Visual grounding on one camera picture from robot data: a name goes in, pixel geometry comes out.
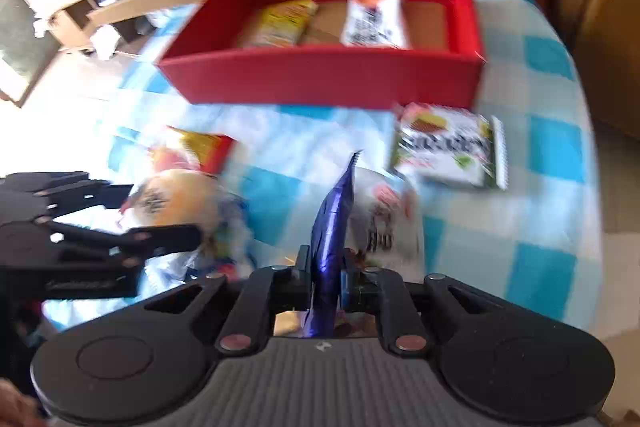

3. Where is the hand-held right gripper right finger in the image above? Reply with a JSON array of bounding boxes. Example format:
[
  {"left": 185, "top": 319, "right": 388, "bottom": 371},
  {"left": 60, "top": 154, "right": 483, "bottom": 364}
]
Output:
[{"left": 340, "top": 252, "right": 501, "bottom": 353}]

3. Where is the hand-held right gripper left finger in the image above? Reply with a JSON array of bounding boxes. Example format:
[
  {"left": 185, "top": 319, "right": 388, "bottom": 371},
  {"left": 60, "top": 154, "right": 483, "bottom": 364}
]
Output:
[{"left": 145, "top": 246, "right": 313, "bottom": 353}]

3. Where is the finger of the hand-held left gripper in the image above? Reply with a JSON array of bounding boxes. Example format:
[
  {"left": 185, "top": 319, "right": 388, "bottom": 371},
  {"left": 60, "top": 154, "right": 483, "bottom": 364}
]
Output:
[
  {"left": 0, "top": 172, "right": 133, "bottom": 225},
  {"left": 35, "top": 224, "right": 203, "bottom": 268}
]

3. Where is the orange clear-wrapped snack packet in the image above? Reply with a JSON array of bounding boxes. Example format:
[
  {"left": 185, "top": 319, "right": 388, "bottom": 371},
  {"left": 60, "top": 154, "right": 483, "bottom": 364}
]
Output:
[{"left": 120, "top": 169, "right": 253, "bottom": 280}]

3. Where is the purple snack packet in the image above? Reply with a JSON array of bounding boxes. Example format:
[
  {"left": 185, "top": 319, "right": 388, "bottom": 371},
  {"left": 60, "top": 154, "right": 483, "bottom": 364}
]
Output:
[{"left": 300, "top": 150, "right": 363, "bottom": 340}]

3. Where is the white printed snack packet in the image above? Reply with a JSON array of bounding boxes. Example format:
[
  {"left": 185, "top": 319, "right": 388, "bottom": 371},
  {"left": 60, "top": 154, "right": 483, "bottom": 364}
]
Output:
[{"left": 347, "top": 167, "right": 425, "bottom": 270}]

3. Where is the yellow red snack packet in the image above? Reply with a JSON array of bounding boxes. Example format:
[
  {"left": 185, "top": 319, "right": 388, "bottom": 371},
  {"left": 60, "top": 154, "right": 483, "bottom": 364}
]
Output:
[{"left": 147, "top": 126, "right": 236, "bottom": 178}]

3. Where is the green white snack packet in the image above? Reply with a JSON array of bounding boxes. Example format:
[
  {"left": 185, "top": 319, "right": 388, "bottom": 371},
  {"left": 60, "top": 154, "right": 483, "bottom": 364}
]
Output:
[{"left": 390, "top": 103, "right": 511, "bottom": 192}]

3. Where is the red cardboard box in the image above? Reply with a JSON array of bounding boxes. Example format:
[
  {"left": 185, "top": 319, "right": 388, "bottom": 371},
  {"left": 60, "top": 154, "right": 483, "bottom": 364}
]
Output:
[{"left": 157, "top": 0, "right": 486, "bottom": 110}]

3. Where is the white orange snack packet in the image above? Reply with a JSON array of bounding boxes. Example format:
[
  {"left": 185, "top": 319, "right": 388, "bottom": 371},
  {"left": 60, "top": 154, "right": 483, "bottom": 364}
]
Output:
[{"left": 340, "top": 0, "right": 413, "bottom": 51}]

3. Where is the blue white checkered cloth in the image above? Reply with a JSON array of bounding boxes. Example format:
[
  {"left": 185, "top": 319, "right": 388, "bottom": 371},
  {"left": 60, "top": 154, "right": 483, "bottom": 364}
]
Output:
[{"left": 42, "top": 0, "right": 601, "bottom": 343}]

